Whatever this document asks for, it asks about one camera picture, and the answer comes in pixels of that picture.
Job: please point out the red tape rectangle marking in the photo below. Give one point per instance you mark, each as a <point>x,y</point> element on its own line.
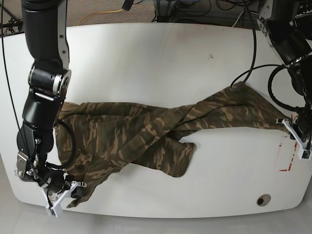
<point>285,154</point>

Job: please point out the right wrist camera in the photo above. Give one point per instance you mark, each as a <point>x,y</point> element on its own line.
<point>54,211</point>

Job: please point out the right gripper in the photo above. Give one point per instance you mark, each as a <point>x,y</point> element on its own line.
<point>47,175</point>

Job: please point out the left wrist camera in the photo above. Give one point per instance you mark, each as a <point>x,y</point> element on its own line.
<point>304,154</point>

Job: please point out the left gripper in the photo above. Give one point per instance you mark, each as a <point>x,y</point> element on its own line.
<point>303,124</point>

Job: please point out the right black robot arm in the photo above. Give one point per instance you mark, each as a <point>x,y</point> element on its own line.
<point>49,77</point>

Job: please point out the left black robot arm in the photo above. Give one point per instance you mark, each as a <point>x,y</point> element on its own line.
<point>276,21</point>

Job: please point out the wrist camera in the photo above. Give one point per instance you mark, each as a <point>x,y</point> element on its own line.
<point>304,154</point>
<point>54,211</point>

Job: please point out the right table grommet hole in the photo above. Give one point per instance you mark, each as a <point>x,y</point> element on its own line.
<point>263,200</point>

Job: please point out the camouflage T-shirt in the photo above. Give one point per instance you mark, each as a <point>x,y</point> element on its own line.
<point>104,137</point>

